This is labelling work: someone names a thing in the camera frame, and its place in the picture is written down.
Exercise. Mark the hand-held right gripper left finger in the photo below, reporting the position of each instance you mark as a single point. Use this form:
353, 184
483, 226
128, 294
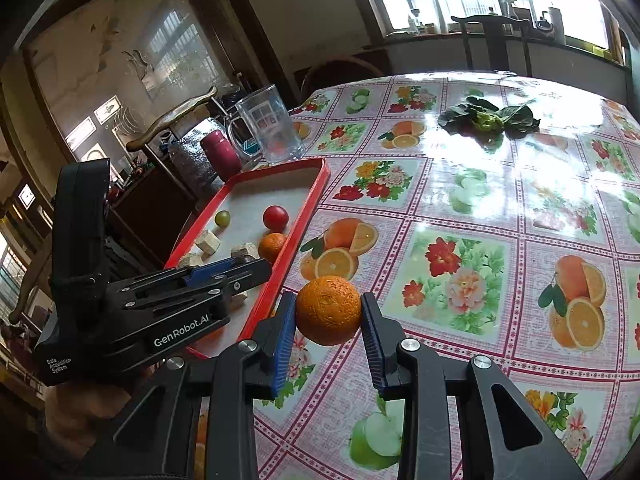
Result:
282, 350

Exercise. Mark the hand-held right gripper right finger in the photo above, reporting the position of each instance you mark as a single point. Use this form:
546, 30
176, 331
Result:
374, 350

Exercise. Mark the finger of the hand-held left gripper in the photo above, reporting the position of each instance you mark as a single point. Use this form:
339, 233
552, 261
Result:
210, 270
250, 280

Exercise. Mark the beige sugarcane piece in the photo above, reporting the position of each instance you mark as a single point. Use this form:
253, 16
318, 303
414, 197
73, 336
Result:
208, 244
244, 251
240, 301
190, 260

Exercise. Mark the orange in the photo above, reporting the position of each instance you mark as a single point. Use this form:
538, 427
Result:
272, 247
327, 310

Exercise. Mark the green round fruit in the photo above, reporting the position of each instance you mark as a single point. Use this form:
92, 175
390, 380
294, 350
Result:
223, 218

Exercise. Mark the red tomato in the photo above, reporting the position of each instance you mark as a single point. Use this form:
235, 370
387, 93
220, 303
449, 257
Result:
275, 217

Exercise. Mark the red tray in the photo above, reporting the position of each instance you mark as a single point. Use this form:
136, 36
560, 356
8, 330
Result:
280, 185

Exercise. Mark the person's left hand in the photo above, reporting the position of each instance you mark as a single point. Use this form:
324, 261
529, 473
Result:
95, 405

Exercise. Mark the dark red cup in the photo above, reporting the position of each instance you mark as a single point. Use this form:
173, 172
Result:
221, 155

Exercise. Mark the clear glass mug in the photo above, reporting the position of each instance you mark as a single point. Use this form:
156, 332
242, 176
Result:
270, 125

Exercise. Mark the fruit and flower print tablecloth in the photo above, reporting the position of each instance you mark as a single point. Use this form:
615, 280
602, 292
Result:
450, 200

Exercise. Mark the round back wooden chair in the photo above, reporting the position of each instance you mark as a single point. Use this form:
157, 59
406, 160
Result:
340, 72

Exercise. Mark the framed glass panel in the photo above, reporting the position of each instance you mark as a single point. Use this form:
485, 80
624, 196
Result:
125, 50

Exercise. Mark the leafy green vegetable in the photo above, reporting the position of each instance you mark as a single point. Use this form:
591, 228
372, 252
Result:
480, 117

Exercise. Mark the small bottle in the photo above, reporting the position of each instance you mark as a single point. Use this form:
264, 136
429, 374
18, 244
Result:
413, 21

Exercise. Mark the dark wooden chair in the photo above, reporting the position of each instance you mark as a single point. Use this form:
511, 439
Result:
492, 35

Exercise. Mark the spray bottle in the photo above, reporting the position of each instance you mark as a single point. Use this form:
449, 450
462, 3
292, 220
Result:
511, 10

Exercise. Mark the dark kettle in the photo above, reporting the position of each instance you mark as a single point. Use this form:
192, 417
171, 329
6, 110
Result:
542, 21

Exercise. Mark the white thermos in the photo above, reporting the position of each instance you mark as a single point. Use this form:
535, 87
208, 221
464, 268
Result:
556, 25

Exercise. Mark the curved rail wooden chair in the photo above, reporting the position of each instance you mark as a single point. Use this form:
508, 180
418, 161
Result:
170, 117

